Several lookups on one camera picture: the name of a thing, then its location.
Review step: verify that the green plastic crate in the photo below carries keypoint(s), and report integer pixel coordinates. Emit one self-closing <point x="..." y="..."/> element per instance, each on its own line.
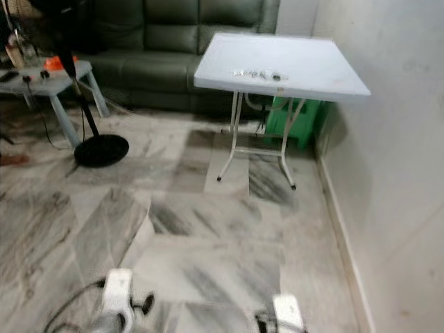
<point x="309" y="121"/>

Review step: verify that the white folding table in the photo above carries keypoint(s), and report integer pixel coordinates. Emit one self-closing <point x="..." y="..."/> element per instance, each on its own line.
<point x="291" y="59"/>

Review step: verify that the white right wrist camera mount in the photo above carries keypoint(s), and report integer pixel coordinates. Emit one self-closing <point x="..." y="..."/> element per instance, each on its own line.
<point x="288" y="312"/>

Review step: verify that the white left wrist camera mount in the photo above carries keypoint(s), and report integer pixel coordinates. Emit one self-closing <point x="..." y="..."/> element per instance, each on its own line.
<point x="118" y="288"/>

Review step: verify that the black remote control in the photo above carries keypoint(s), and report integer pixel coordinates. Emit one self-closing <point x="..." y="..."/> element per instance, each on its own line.
<point x="10" y="75"/>

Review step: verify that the black pedestal fan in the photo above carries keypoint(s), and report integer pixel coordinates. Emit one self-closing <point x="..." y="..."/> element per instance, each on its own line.
<point x="101" y="150"/>

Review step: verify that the small grey side table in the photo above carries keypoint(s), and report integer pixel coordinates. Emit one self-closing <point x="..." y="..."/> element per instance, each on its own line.
<point x="66" y="80"/>

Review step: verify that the silver key bunch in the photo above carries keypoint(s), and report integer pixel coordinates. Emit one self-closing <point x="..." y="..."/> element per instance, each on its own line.
<point x="260" y="73"/>

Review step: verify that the dark green leather sofa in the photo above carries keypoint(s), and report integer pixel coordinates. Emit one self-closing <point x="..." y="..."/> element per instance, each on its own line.
<point x="166" y="41"/>

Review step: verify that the small orange object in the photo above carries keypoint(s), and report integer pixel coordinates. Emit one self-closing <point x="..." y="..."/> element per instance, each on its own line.
<point x="55" y="64"/>

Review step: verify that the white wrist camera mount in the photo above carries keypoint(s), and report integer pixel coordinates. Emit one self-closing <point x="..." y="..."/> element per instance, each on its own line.
<point x="118" y="288"/>
<point x="288" y="312"/>

